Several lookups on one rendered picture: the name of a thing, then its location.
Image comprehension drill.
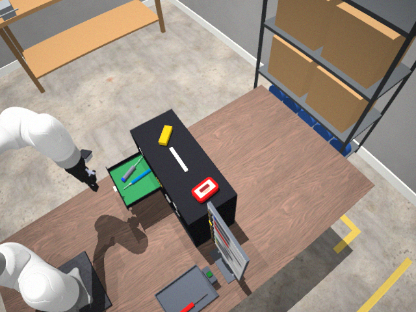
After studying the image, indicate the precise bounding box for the yellow rectangular block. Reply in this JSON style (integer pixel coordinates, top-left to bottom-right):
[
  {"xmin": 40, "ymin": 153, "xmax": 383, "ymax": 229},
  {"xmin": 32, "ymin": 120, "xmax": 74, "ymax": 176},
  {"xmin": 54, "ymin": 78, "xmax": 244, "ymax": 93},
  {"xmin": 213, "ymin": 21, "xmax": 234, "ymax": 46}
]
[{"xmin": 159, "ymin": 125, "xmax": 172, "ymax": 146}]

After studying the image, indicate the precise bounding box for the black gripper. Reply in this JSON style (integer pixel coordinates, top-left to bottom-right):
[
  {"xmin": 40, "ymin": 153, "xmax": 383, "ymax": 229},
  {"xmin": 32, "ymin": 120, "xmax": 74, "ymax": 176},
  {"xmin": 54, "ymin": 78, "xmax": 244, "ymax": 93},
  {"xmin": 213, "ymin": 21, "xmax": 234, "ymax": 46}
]
[{"xmin": 64, "ymin": 156, "xmax": 99, "ymax": 192}]

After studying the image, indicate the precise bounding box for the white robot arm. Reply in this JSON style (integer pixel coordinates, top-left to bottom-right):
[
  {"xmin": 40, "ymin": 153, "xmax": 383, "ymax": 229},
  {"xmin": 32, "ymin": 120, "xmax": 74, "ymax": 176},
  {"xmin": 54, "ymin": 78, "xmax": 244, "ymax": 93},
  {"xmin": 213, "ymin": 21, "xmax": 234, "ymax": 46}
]
[{"xmin": 0, "ymin": 107, "xmax": 93, "ymax": 312}]

